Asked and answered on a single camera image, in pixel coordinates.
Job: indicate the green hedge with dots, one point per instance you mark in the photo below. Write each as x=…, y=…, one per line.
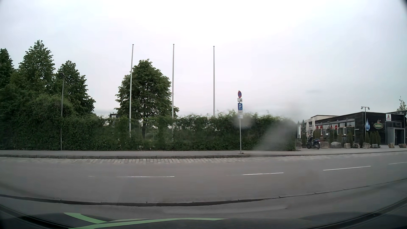
x=197, y=133

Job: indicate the white flagpole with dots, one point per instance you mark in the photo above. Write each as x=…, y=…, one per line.
x=214, y=79
x=130, y=89
x=173, y=82

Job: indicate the tall green tree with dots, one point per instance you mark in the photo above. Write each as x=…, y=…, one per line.
x=148, y=92

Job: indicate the grey asphalt road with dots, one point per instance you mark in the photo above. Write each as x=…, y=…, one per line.
x=203, y=186

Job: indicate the grey pavement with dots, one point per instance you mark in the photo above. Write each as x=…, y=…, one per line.
x=127, y=153

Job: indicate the car's own bonnet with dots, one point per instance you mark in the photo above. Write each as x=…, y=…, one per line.
x=203, y=222

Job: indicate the parked motorcycle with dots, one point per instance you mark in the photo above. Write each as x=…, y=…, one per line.
x=313, y=143

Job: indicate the row of boulders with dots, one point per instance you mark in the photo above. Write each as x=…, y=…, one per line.
x=335, y=145

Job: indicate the row of small conifers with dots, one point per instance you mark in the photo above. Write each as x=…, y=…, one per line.
x=349, y=137

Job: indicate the road markings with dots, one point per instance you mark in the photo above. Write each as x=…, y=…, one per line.
x=346, y=168

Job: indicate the group of tall trees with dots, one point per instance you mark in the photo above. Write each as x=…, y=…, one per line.
x=35, y=79

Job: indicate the dark low building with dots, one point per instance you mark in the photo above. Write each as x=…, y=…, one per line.
x=375, y=125

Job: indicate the road sign on post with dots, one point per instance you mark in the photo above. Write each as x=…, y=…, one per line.
x=240, y=107

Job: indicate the grey lamp post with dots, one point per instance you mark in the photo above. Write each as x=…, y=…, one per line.
x=62, y=108

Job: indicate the double-headed lamp post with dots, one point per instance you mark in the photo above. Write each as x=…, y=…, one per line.
x=365, y=116

